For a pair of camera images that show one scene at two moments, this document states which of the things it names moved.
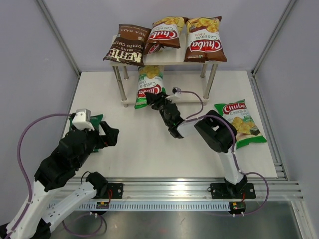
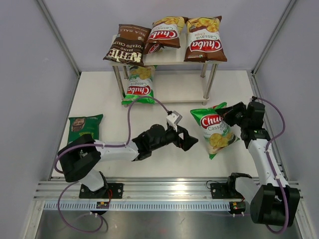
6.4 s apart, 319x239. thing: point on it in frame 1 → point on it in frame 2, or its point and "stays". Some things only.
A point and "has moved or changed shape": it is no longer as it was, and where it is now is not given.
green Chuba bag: x=246 y=131 has moved or changed shape
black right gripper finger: x=152 y=98 → x=225 y=111
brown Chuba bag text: x=164 y=32 stays
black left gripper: x=110 y=137 → x=187 y=141
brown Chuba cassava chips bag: x=204 y=43 stays
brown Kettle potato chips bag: x=128 y=46 stays
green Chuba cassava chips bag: x=150 y=80 has moved or changed shape
